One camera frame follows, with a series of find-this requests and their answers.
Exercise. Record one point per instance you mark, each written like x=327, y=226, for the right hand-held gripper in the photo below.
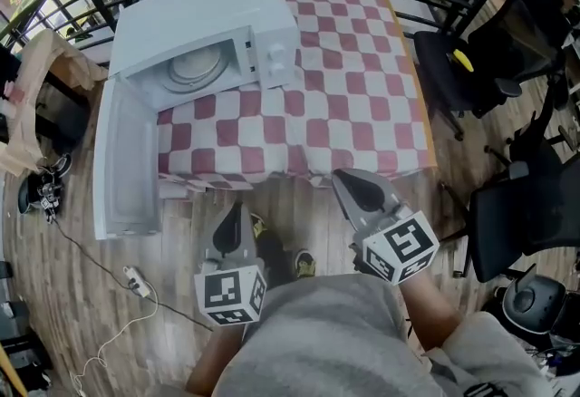
x=403, y=250

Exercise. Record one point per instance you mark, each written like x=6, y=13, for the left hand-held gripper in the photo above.
x=226, y=291

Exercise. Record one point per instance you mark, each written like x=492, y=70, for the white round plate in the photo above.
x=213, y=80

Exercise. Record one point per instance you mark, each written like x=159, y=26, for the white microwave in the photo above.
x=195, y=1

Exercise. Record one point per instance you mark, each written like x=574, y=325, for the person's left forearm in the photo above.
x=217, y=359

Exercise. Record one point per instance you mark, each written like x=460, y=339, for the person's right forearm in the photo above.
x=428, y=313

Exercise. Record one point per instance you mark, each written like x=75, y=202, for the person's left shoe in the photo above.
x=259, y=225

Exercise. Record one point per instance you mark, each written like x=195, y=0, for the person's shoe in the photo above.
x=259, y=225
x=306, y=266

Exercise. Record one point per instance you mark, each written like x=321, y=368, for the person's black trousers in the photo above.
x=276, y=259

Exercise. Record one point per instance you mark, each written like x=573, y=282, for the person's right shoe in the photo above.
x=306, y=266

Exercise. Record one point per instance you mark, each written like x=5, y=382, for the white power strip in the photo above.
x=137, y=283

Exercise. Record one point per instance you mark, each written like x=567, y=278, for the red white checkered tablecloth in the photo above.
x=340, y=91

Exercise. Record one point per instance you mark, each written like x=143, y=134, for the person's grey shirt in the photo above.
x=326, y=341

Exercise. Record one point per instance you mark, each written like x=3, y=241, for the black mesh office chair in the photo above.
x=521, y=218

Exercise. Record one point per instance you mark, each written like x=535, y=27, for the black sneaker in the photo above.
x=63, y=163

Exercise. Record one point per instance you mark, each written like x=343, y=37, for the black padded swivel chair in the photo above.
x=530, y=300

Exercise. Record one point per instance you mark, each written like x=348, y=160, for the black tracker device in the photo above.
x=43, y=196

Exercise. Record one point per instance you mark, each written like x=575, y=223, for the black side table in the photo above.
x=63, y=114

